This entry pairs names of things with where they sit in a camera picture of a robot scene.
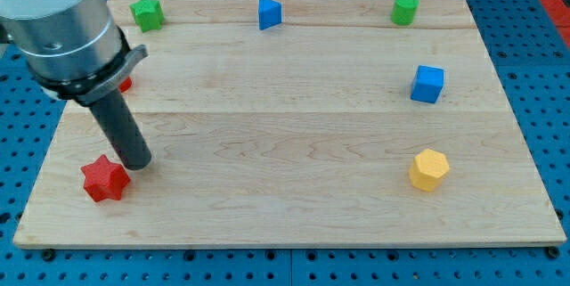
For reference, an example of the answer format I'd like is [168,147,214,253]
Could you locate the green star block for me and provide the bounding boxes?
[129,0,165,32]

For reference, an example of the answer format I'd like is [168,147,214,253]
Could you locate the blue triangle block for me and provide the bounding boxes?
[258,0,282,30]

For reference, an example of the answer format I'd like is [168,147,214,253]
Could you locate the blue cube block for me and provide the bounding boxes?
[410,65,444,103]

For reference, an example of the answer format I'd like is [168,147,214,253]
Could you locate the wooden board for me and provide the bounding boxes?
[13,0,566,249]

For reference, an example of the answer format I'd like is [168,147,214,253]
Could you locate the grey flange mount plate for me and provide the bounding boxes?
[30,28,148,106]

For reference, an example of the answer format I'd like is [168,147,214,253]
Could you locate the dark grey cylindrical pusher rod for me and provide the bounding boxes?
[89,88,151,170]

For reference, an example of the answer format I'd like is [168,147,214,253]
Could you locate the green cylinder block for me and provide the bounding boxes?
[391,0,419,26]

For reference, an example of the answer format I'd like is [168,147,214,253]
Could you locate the red star block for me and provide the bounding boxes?
[80,154,130,202]

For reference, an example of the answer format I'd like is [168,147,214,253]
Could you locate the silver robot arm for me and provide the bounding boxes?
[1,0,151,170]

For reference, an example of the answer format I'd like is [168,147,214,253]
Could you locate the red block behind arm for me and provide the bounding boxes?
[118,77,133,93]

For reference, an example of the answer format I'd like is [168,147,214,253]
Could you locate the yellow hexagon block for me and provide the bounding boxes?
[408,149,451,192]

